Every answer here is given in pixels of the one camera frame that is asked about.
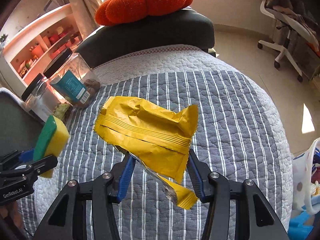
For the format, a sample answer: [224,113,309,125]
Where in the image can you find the pink white bookshelf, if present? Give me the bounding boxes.
[1,4,82,96]

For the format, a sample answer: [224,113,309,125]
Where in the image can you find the jar with mixed nuts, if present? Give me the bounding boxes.
[21,73,73,124]

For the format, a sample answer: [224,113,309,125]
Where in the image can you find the red tomato cushion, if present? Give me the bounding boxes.
[95,0,193,26]

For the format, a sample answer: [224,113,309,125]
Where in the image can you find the jar with teal label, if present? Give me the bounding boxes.
[43,48,101,108]

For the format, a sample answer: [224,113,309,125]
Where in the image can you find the black seat cushion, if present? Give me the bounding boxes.
[76,7,215,68]

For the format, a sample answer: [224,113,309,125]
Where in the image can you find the grey striped quilted cover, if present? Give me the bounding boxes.
[18,45,292,237]

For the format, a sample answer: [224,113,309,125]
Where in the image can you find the white office chair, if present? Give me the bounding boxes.
[257,0,319,82]

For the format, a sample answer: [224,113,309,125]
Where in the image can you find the green yellow sponge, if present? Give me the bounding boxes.
[32,114,70,179]

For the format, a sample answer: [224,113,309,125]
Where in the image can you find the brown blanket on chair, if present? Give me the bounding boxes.
[265,0,319,47]

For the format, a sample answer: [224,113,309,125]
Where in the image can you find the blue plastic stool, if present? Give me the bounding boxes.
[287,211,313,240]

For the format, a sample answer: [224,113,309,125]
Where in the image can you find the yellow snack wrapper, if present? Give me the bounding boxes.
[94,96,198,210]

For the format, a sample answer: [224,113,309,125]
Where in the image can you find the white patterned trash bin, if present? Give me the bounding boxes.
[292,138,319,215]

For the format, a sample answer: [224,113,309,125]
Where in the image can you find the beige curtain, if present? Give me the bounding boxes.
[69,0,106,40]

